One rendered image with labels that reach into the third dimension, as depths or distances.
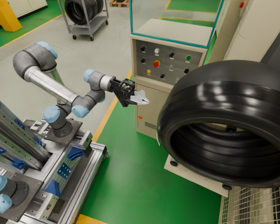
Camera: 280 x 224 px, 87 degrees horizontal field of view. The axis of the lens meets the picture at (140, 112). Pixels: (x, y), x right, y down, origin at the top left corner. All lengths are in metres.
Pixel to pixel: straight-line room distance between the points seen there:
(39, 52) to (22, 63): 0.11
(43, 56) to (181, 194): 1.67
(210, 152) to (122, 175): 1.11
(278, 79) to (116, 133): 1.79
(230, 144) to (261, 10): 0.64
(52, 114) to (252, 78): 1.12
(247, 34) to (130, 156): 1.59
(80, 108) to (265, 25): 0.83
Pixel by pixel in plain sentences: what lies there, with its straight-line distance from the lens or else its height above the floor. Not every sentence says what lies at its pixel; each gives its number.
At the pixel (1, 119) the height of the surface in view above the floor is 1.11.
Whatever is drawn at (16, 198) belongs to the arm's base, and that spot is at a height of 0.77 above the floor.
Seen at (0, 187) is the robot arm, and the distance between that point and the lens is 1.10.
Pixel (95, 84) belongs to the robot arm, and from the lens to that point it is 0.80.
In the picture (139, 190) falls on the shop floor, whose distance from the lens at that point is 1.77.
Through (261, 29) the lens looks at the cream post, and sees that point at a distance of 0.78.
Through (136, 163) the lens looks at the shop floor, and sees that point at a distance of 1.86.
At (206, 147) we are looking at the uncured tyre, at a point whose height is 0.91.
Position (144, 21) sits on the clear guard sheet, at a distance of 1.16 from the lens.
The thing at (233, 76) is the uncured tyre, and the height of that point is 1.44.
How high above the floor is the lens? 1.73
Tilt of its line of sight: 49 degrees down
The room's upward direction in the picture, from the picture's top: 1 degrees counter-clockwise
